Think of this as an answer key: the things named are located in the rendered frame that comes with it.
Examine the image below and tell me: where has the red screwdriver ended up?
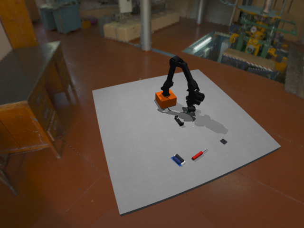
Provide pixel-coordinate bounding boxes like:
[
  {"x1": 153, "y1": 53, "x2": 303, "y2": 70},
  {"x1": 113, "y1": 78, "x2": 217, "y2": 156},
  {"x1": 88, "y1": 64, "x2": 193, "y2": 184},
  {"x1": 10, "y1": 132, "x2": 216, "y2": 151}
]
[{"x1": 192, "y1": 149, "x2": 207, "y2": 160}]

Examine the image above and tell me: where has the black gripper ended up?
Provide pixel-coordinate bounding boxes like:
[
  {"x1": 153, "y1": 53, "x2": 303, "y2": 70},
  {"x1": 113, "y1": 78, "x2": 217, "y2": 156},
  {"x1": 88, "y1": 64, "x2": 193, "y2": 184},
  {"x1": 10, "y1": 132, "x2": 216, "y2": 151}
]
[{"x1": 186, "y1": 95, "x2": 196, "y2": 113}]

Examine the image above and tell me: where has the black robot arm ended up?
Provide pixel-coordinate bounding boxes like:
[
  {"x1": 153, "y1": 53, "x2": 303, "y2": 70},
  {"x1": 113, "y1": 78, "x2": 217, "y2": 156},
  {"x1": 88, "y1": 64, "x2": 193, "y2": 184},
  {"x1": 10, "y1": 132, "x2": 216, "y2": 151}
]
[{"x1": 161, "y1": 56, "x2": 205, "y2": 105}]

